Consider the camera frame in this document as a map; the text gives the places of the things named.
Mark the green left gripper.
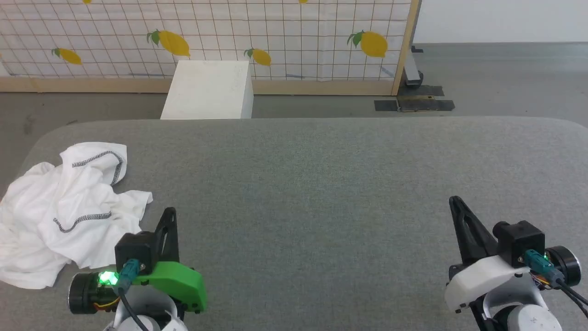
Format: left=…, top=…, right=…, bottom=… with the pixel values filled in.
left=137, top=207, right=208, bottom=315

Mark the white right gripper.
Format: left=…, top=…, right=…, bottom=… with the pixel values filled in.
left=444, top=196, right=533, bottom=314

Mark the white t-shirt grey stitching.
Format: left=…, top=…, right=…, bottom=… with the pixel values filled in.
left=0, top=142, right=154, bottom=291

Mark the white rectangular box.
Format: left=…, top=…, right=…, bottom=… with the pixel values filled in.
left=159, top=60, right=254, bottom=120

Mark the grey fabric padded work surface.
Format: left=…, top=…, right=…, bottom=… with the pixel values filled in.
left=0, top=116, right=588, bottom=331

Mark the long black floor tape patch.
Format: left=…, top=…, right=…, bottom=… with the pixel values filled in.
left=398, top=98, right=456, bottom=113

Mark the medium black floor tape patch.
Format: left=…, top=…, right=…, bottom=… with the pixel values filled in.
left=397, top=85, right=445, bottom=97

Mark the grey metal screen foot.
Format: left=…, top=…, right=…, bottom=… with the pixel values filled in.
left=403, top=45, right=424, bottom=88

